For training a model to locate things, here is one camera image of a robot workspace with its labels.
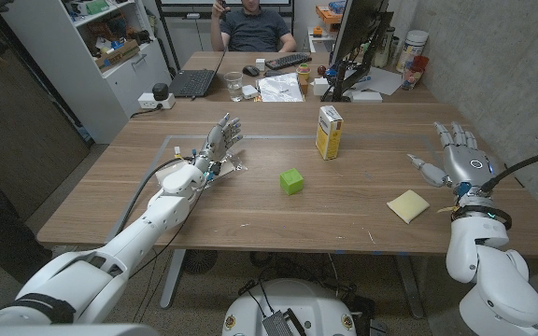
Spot flat white box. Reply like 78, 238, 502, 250
350, 91, 384, 104

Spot clear drinking glass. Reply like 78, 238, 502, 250
223, 71, 245, 103

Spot cardboard box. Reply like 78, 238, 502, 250
93, 39, 141, 73

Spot orange box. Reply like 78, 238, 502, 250
315, 3, 346, 25

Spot white power strip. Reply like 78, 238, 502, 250
137, 91, 177, 111

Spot black round plug adapter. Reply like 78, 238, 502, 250
151, 82, 170, 102

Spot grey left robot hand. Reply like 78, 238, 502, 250
192, 112, 245, 172

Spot black computer monitor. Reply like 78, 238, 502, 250
330, 0, 390, 66

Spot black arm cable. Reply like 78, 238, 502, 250
108, 156, 191, 240
481, 145, 538, 194

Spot grey metal table leg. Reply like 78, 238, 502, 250
159, 248, 188, 310
393, 254, 425, 321

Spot silver plastic sheet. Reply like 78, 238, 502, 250
255, 72, 305, 104

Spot pale yellow sponge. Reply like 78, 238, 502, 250
386, 189, 431, 225

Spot white shelf cabinet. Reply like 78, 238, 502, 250
0, 0, 173, 145

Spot black laptop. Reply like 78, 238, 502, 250
168, 68, 217, 99

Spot black keyboard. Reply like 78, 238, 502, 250
264, 52, 313, 71

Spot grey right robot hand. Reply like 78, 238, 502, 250
406, 120, 497, 191

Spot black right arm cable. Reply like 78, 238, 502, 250
481, 145, 538, 194

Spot green cube block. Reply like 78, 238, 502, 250
279, 167, 305, 196

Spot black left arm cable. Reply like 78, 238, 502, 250
108, 156, 191, 240

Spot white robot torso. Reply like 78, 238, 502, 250
221, 278, 358, 336

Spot white canister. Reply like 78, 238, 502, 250
395, 29, 430, 74

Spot white paper sheet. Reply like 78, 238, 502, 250
352, 66, 404, 97

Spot yellow and white carton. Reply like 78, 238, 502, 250
315, 105, 345, 161

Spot seated person in dark shirt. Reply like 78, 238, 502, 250
209, 0, 298, 53

